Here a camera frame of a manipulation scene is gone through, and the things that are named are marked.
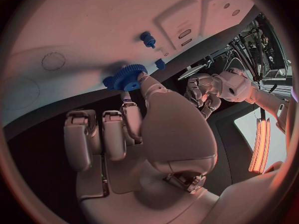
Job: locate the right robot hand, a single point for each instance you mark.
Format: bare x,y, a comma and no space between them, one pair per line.
177,134

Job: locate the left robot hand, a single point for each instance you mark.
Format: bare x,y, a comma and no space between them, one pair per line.
201,89

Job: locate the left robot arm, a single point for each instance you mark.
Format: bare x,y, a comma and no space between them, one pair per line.
240,89

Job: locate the white task board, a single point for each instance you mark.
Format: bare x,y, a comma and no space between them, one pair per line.
93,22

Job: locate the blue plug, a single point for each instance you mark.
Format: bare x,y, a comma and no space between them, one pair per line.
160,64

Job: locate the blue stepped peg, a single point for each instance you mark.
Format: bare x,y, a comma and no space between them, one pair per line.
147,39

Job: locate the glowing light bar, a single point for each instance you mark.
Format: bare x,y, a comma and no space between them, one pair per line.
260,145

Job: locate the small blue gear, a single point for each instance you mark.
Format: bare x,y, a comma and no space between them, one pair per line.
108,82

